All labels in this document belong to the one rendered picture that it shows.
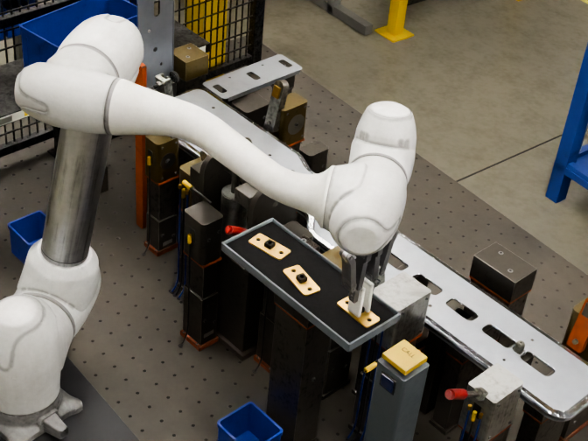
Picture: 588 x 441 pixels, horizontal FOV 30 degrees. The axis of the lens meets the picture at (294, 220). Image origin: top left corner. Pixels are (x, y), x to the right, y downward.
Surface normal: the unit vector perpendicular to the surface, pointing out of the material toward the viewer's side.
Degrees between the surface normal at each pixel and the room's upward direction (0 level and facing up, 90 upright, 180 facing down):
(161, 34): 90
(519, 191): 0
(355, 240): 90
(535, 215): 0
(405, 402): 90
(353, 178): 11
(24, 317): 4
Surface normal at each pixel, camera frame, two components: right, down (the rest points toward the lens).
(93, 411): 0.08, -0.81
